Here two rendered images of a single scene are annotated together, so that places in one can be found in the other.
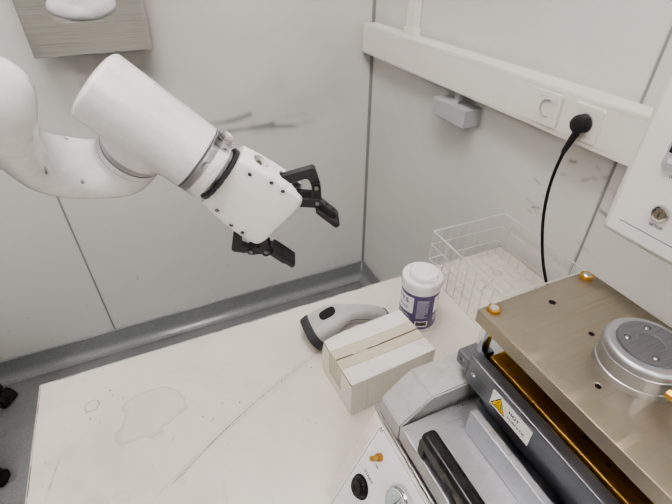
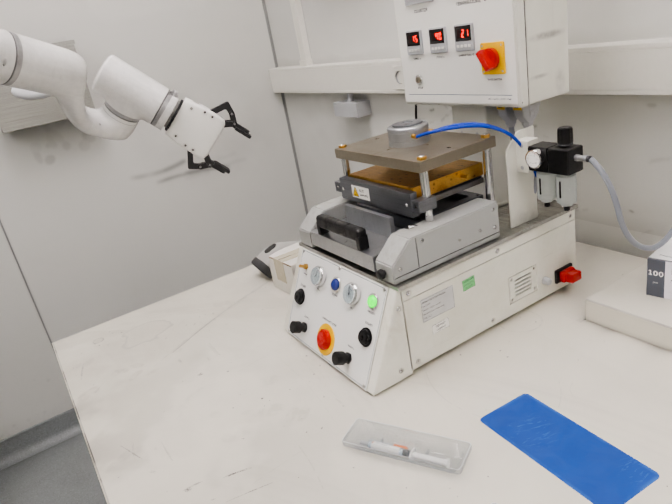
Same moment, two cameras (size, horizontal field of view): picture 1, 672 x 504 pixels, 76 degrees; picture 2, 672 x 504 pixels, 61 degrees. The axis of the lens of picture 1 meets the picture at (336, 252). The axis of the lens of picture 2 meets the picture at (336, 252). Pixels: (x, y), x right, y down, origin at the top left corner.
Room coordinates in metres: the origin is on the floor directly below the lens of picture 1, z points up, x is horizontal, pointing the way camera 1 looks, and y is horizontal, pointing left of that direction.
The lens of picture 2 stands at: (-0.79, -0.04, 1.35)
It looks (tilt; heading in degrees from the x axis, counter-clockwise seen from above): 22 degrees down; 356
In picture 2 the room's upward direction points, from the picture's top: 11 degrees counter-clockwise
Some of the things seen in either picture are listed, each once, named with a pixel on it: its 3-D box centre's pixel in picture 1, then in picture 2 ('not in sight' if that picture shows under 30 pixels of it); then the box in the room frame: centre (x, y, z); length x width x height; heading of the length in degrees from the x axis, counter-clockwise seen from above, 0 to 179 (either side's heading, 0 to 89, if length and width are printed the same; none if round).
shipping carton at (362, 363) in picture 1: (376, 359); (312, 263); (0.55, -0.08, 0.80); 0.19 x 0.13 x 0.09; 114
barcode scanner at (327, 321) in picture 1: (346, 317); (287, 253); (0.68, -0.02, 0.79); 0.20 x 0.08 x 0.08; 114
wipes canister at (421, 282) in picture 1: (419, 296); not in sight; (0.71, -0.18, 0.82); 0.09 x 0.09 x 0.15
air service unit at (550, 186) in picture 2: not in sight; (551, 168); (0.13, -0.51, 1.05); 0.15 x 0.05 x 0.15; 24
